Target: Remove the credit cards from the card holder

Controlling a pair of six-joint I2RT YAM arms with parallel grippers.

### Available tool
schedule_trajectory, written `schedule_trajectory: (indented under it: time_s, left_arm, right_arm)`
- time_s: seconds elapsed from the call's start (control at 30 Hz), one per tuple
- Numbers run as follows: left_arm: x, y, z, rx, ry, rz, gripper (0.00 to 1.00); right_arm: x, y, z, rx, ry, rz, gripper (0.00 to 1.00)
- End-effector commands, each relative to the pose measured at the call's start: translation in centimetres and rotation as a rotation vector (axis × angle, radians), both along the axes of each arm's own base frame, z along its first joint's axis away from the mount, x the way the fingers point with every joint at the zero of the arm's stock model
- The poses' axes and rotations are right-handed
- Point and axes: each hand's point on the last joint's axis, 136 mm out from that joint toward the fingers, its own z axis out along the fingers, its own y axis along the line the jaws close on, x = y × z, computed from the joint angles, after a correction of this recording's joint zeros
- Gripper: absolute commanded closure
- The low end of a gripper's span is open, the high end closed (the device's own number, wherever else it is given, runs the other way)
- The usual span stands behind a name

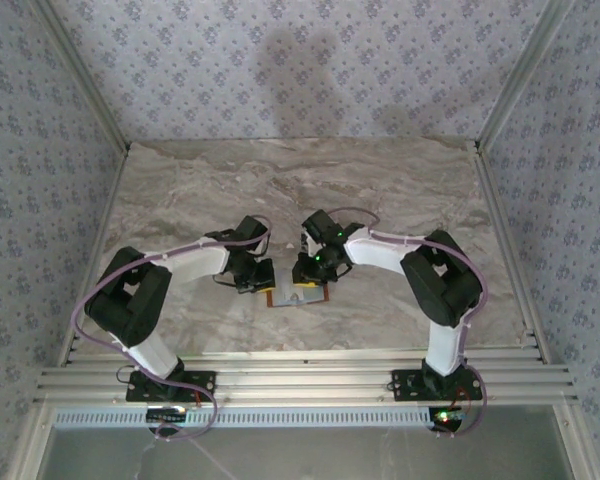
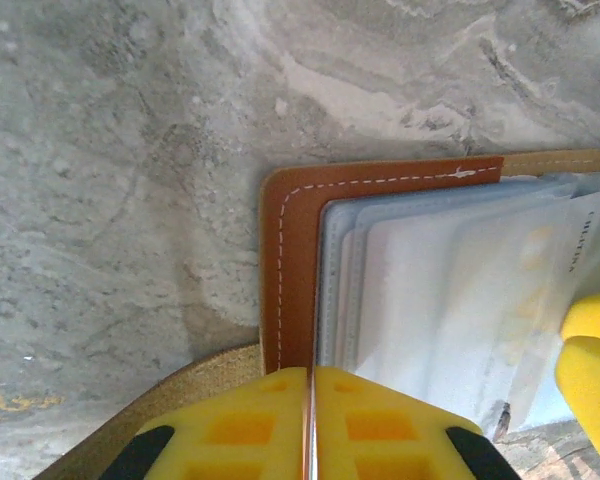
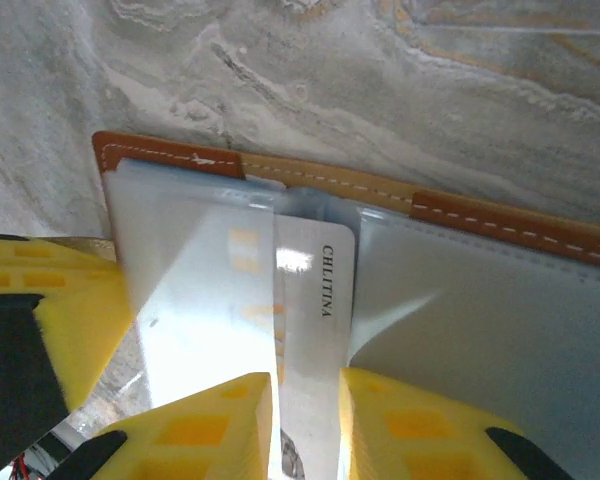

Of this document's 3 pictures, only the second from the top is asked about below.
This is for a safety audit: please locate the white card with gold print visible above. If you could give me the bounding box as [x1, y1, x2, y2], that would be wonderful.
[454, 191, 600, 432]

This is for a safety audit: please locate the brown leather card holder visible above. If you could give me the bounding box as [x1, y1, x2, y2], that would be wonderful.
[32, 148, 600, 480]

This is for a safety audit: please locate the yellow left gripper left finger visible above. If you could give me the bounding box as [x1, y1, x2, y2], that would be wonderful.
[108, 366, 310, 480]

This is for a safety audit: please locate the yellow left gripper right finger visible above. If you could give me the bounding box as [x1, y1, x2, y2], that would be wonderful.
[314, 365, 525, 480]

